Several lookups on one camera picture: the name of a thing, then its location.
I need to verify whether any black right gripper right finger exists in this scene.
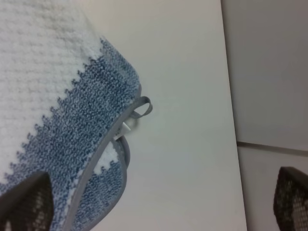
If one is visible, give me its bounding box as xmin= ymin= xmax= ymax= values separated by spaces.
xmin=273 ymin=167 xmax=308 ymax=231

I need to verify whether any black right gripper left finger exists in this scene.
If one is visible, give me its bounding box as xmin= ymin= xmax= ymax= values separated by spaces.
xmin=0 ymin=172 xmax=53 ymax=231

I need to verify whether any blue white striped towel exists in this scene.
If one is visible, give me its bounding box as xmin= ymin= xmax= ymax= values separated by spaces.
xmin=0 ymin=0 xmax=153 ymax=231

